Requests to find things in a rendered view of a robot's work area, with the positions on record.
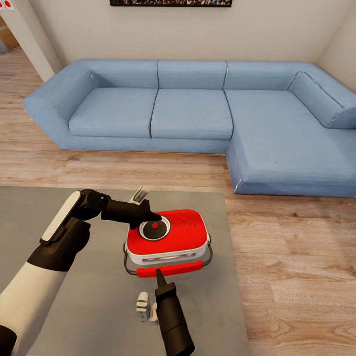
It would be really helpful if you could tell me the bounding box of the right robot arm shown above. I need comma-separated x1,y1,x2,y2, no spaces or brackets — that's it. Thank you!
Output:
136,267,195,356

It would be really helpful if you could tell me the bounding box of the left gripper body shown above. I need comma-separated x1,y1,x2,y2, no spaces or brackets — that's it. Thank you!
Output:
117,199,151,230

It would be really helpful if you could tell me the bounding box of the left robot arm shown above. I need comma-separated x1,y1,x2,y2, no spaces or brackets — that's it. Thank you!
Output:
0,186,162,356

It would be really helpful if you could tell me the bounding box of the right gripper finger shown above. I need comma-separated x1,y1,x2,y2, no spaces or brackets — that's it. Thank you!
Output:
156,267,167,288

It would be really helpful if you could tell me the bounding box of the radio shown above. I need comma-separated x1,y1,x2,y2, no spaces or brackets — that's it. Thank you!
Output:
124,209,213,278

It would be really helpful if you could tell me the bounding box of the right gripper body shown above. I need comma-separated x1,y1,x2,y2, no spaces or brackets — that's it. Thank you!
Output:
155,282,187,338

